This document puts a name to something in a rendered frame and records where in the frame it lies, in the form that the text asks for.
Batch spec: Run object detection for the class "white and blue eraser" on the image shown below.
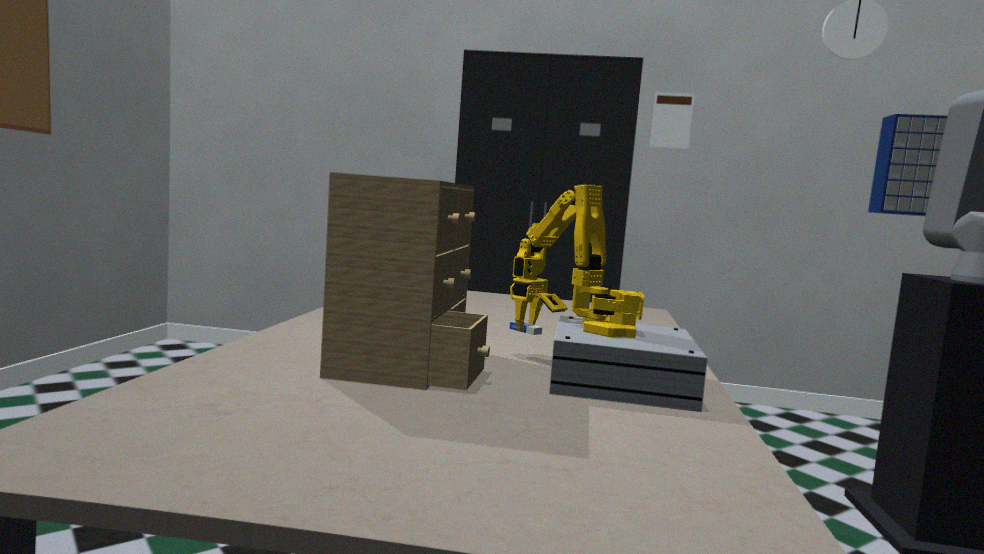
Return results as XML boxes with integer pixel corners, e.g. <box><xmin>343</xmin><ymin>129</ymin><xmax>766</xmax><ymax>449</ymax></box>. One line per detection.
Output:
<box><xmin>509</xmin><ymin>321</ymin><xmax>542</xmax><ymax>335</ymax></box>

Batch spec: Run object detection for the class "brown wooden chest of drawers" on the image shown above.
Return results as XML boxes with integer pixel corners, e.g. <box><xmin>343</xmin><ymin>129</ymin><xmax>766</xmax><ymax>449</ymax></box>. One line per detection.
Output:
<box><xmin>320</xmin><ymin>172</ymin><xmax>475</xmax><ymax>390</ymax></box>

